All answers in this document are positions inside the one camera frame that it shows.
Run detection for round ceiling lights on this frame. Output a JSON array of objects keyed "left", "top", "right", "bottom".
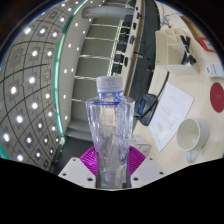
[{"left": 0, "top": 0, "right": 111, "bottom": 163}]

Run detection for black desk phone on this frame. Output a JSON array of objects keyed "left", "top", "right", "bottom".
[{"left": 137, "top": 93, "right": 159, "bottom": 127}]

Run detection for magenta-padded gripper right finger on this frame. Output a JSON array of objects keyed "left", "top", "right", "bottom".
[{"left": 126, "top": 145, "right": 165, "bottom": 189}]

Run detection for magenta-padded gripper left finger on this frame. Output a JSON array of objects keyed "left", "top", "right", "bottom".
[{"left": 58, "top": 147, "right": 99, "bottom": 189}]

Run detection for row of black office chairs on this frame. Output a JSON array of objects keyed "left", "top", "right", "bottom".
[{"left": 111, "top": 0, "right": 143, "bottom": 76}]

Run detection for white ceramic mug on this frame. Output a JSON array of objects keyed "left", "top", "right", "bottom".
[{"left": 176, "top": 117, "right": 210, "bottom": 164}]

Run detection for black marker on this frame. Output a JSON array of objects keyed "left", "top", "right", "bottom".
[{"left": 179, "top": 34, "right": 197, "bottom": 66}]

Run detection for clear plastic water bottle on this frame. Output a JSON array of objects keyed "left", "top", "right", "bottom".
[{"left": 85, "top": 75, "right": 136, "bottom": 189}]

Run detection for flat round red coaster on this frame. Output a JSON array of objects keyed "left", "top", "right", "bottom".
[{"left": 209, "top": 82, "right": 224, "bottom": 114}]

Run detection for white printed paper sheet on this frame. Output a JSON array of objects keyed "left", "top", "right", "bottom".
[{"left": 148, "top": 82, "right": 195, "bottom": 153}]

